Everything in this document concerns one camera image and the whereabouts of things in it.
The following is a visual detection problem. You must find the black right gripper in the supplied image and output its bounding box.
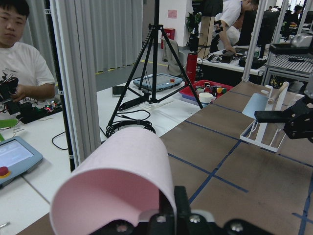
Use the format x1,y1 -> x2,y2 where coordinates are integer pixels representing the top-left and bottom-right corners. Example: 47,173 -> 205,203
254,70 -> 313,144

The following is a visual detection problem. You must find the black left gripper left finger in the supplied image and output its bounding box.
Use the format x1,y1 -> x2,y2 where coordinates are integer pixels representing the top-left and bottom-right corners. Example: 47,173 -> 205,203
159,190 -> 174,217

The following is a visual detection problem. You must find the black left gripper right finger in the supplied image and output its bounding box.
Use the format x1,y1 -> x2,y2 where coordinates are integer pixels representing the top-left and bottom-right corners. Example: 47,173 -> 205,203
174,186 -> 191,215

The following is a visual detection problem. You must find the light blue plastic cup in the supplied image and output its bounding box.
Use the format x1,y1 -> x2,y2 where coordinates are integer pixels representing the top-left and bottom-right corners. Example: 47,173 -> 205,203
242,93 -> 268,120

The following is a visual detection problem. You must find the pink plastic cup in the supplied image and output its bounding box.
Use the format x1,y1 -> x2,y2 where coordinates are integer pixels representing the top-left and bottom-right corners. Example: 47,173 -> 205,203
49,127 -> 177,235

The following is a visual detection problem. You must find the white paper cup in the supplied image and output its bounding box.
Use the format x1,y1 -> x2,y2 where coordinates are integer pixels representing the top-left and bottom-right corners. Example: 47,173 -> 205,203
199,92 -> 213,106

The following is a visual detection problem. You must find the red thermos bottle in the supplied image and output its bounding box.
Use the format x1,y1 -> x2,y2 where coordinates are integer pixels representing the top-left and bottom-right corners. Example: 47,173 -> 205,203
186,53 -> 198,83

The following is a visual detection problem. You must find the blue teach pendant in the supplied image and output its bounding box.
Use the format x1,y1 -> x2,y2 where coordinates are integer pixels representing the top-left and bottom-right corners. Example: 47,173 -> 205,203
133,73 -> 183,92
0,136 -> 43,188

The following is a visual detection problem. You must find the standing person white shirt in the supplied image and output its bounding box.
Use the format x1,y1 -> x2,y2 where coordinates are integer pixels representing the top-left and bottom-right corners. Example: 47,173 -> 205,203
215,0 -> 259,55

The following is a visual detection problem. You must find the cardboard box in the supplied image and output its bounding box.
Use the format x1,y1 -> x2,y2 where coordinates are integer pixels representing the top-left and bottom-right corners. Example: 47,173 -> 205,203
198,16 -> 215,59

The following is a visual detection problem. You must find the green potted plant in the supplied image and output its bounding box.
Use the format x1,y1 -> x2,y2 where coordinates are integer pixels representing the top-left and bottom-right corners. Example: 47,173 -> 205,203
185,12 -> 201,33

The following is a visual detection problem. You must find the black tripod stand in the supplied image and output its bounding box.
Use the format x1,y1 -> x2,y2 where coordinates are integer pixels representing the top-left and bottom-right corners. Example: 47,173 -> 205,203
108,0 -> 203,127

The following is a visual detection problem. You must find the person in white shirt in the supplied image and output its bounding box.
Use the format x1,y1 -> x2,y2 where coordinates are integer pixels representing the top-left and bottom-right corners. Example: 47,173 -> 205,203
0,0 -> 55,104

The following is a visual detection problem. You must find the white wire cup rack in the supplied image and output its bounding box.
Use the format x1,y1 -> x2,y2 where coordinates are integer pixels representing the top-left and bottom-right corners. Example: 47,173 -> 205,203
239,81 -> 305,154

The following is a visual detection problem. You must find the coiled black cable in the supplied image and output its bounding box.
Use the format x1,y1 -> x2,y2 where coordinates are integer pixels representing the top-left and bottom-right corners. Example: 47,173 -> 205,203
105,109 -> 157,138

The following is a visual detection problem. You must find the aluminium frame post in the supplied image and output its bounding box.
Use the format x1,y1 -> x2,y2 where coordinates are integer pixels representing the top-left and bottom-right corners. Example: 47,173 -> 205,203
50,0 -> 100,166

